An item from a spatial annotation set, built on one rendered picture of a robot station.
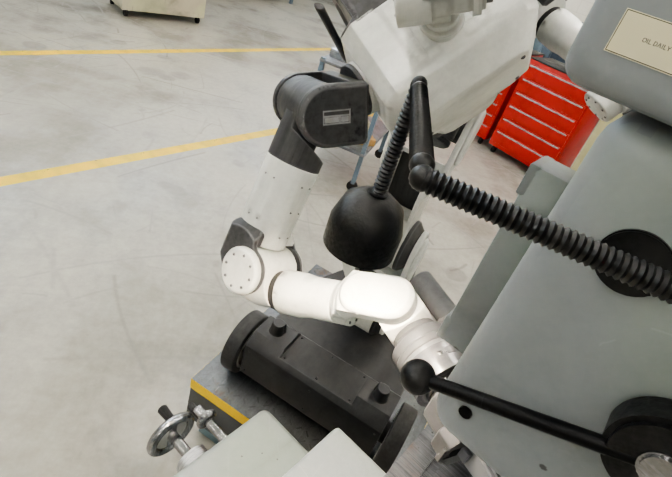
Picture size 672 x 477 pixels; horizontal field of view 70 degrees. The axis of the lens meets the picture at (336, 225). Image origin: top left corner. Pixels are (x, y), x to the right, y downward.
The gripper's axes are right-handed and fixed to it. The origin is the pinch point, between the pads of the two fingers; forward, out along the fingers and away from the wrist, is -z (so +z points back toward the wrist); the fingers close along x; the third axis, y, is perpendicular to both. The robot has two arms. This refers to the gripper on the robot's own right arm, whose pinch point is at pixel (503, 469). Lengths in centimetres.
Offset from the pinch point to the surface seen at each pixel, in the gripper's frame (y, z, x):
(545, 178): -31.2, 9.9, -6.6
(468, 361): -16.8, 3.6, -11.8
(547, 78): 38, 307, 354
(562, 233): -35.4, -2.1, -21.0
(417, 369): -16.1, 4.3, -16.5
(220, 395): 84, 70, -3
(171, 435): 60, 47, -23
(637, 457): -22.3, -8.5, -10.3
